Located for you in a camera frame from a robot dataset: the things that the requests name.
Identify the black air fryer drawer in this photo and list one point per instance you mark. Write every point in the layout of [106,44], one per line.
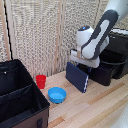
[106,71]

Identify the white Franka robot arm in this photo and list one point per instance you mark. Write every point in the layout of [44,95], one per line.
[96,36]

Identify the black fabric storage box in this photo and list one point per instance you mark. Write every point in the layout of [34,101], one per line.
[18,96]

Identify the navy blue book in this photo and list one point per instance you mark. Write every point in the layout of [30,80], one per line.
[76,77]

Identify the red plastic cup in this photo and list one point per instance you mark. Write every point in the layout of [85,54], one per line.
[41,81]

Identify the blue plastic bowl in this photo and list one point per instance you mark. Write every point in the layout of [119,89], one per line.
[57,94]

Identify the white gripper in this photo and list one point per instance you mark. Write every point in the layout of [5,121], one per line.
[85,60]

